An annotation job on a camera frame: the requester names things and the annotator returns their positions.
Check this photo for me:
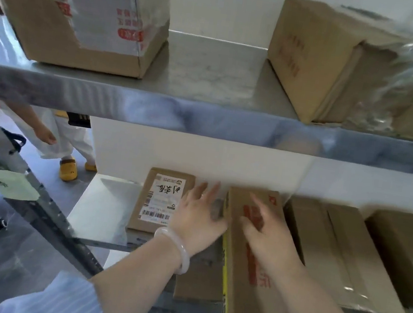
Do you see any another person's forearm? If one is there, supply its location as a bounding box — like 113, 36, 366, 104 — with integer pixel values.
1, 101, 45, 132

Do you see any person's left forearm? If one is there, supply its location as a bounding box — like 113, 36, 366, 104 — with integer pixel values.
85, 232, 204, 313

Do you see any black strap hook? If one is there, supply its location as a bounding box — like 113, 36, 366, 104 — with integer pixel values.
0, 125, 29, 157

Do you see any person's right hand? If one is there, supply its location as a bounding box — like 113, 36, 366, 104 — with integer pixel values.
234, 192, 314, 280

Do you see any small plain cardboard box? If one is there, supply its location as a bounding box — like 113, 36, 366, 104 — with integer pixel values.
172, 256, 229, 306

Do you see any long taped cardboard box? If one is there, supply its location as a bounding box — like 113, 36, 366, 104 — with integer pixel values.
270, 194, 413, 313

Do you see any stainless steel shelf rack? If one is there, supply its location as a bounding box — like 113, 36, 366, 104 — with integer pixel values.
0, 0, 413, 313

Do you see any light blue striped sleeve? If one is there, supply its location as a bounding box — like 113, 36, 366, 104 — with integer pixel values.
0, 263, 115, 313

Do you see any pale green paper tag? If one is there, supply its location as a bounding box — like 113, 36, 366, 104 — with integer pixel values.
0, 169, 43, 203

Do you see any small cardboard box white label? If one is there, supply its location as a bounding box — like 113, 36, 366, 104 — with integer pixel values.
126, 165, 197, 239

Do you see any plain brown cardboard box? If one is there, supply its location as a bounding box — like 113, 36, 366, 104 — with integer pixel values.
355, 207, 413, 311

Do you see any cardboard box with white tape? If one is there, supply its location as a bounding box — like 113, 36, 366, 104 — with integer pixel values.
0, 0, 175, 82

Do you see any person's left hand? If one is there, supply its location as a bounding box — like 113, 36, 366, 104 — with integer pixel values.
162, 175, 235, 262

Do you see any white jade bracelet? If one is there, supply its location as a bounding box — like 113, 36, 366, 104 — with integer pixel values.
149, 226, 195, 276

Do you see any cardboard box with yellow edge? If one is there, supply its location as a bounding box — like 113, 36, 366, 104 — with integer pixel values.
208, 184, 314, 313

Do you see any cardboard box with clear tape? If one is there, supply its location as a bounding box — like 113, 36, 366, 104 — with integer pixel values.
258, 0, 413, 140

